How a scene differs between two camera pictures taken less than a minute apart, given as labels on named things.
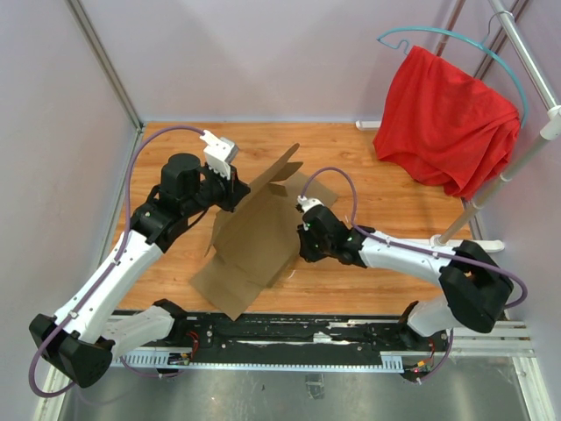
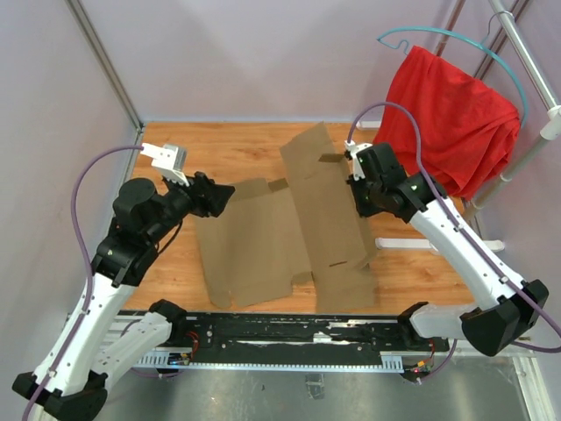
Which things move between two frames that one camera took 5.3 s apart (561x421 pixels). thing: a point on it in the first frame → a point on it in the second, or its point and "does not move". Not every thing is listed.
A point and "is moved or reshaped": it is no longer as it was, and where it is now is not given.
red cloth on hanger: [446, 125] does not move
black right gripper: [305, 251] → [362, 209]
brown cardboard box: [257, 242] is moved or reshaped
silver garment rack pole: [550, 124] does not move
